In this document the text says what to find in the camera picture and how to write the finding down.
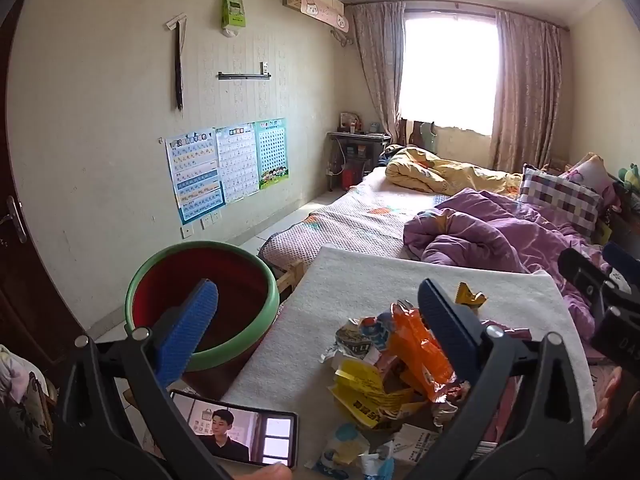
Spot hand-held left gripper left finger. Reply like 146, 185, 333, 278
50, 279, 236, 480

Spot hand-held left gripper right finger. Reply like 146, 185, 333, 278
405, 278, 588, 480

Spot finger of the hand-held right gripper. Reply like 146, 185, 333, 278
602, 242, 640, 291
557, 247, 618, 311

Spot yellow triangular wrapper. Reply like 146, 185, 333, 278
454, 281, 488, 309

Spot red bin with green rim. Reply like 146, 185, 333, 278
125, 241, 281, 397

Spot person's right hand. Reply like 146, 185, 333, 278
592, 366, 626, 429

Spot orange snack wrapper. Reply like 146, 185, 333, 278
387, 302, 473, 403

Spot blue red snack wrapper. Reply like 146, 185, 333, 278
357, 310, 398, 348

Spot checkered pillow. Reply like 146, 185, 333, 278
517, 164, 606, 239

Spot white felt mat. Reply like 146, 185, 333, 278
220, 244, 598, 461

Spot green plush toy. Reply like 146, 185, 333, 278
617, 162, 640, 194

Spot pink pillow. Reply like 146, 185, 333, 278
560, 154, 619, 211

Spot purple quilt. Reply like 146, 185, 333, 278
402, 187, 617, 342

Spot crumpled yellow packet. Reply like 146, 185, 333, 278
327, 357, 431, 431

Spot black smartphone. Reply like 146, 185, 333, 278
170, 389, 299, 469

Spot white paper carton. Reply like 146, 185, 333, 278
392, 424, 442, 467

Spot pink patterned bedspread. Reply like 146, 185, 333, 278
260, 165, 521, 272

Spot yellow quilt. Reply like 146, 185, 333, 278
385, 146, 524, 197

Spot blue white wrapper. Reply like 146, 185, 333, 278
305, 422, 372, 476

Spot red box under desk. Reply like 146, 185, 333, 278
341, 162, 366, 190

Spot dark blue cloth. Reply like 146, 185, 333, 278
379, 144, 407, 167

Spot floral cloth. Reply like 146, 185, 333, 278
0, 345, 57, 456

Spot patterned pink curtain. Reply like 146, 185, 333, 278
345, 2, 407, 147
490, 7, 571, 173

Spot green plastic chair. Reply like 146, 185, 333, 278
417, 121, 437, 154

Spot dark small desk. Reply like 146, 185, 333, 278
327, 131, 392, 192

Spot bright window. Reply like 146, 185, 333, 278
400, 10, 501, 136

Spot wooden bed frame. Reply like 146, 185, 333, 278
276, 260, 307, 294

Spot blue learning wall poster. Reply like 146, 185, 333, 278
165, 130, 225, 226

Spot white learning wall poster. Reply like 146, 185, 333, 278
214, 122, 261, 206

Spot teal number wall poster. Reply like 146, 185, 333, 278
255, 118, 291, 191

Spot metal door handle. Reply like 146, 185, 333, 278
0, 195, 29, 245

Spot black wall hanging strap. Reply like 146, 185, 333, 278
166, 16, 189, 112

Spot green wall tissue box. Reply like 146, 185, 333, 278
220, 0, 247, 39

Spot covered wall air conditioner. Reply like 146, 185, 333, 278
281, 0, 356, 31

